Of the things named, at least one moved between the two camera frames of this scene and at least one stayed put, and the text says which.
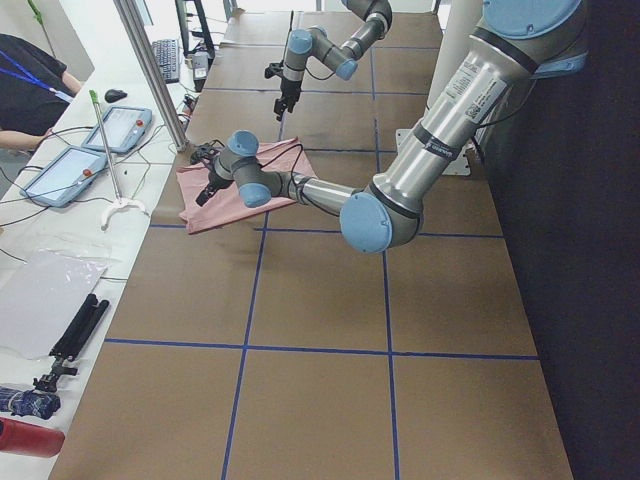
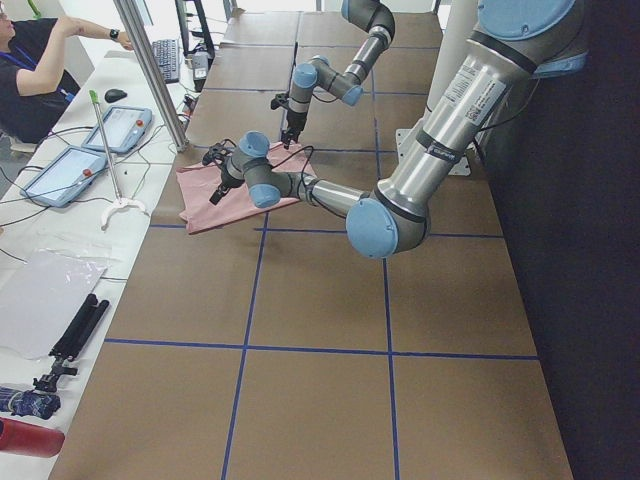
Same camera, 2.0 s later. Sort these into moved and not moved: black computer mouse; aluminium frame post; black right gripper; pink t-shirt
Moved: black right gripper
Not moved: pink t-shirt; aluminium frame post; black computer mouse
